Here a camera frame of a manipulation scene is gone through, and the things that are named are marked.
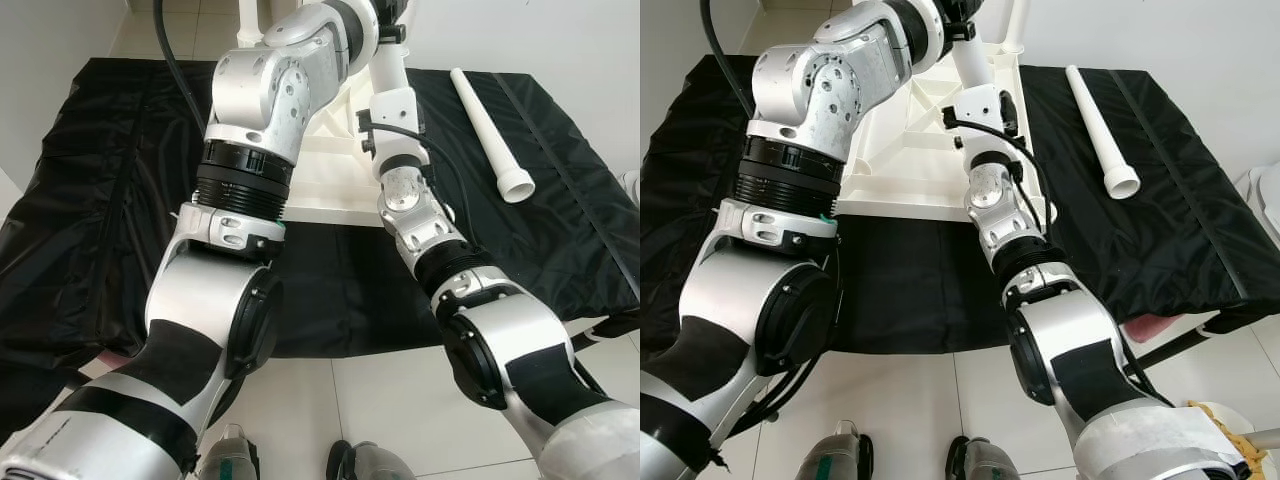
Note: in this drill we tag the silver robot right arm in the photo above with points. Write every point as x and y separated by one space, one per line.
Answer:
500 340
1080 340

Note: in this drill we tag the black tablecloth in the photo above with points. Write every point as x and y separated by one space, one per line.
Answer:
100 200
1180 220

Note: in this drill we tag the pink cloth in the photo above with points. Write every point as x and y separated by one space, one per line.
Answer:
115 357
1150 327

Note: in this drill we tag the grey robot left foot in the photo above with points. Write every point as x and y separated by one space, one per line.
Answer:
835 452
228 455

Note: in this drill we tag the yellow cloth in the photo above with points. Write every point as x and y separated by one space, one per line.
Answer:
1225 425

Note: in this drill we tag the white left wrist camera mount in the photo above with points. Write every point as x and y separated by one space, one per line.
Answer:
392 8

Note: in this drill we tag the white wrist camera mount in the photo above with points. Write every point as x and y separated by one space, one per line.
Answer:
392 8
980 110
395 115

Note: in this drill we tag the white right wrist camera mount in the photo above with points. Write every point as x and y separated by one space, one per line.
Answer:
980 110
395 115

